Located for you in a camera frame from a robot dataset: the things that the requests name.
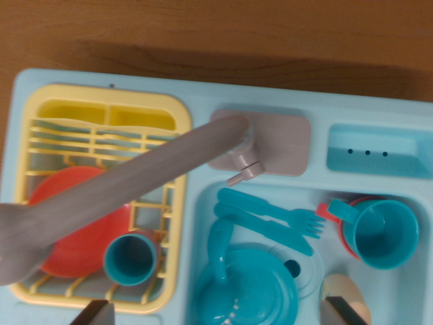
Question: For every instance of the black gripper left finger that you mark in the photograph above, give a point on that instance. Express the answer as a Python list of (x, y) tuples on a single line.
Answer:
[(98, 315)]

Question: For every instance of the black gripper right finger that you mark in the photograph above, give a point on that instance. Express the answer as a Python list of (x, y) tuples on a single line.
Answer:
[(338, 313)]

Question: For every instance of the cream detergent bottle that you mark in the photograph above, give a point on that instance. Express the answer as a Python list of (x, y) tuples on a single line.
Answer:
[(341, 284)]

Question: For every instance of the light blue toy sink unit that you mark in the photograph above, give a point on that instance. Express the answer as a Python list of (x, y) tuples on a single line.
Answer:
[(199, 162)]

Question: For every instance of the teal plastic tumbler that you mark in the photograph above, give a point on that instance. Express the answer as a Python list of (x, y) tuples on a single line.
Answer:
[(128, 260)]

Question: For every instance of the teal plastic plate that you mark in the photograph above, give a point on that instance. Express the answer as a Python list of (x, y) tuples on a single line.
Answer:
[(270, 287)]

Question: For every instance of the orange plastic plate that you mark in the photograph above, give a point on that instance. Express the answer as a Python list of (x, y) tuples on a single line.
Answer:
[(84, 243)]

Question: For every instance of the teal plastic mug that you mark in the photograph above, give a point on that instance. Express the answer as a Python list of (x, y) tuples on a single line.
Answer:
[(406, 250)]

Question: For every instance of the orange plastic tumbler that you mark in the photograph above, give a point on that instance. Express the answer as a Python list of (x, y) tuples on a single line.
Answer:
[(154, 235)]

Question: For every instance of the orange plastic mug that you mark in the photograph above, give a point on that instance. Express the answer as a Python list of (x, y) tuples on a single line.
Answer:
[(323, 211)]

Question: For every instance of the teal plastic knife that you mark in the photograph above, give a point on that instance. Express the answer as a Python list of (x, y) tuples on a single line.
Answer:
[(270, 227)]

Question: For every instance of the yellow dish rack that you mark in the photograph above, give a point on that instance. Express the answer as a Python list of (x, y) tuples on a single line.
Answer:
[(179, 210)]

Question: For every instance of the grey toy faucet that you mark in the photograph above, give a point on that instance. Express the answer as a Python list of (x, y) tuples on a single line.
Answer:
[(135, 179)]

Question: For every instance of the teal plastic fork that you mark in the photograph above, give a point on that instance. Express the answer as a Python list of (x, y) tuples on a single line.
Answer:
[(243, 199)]

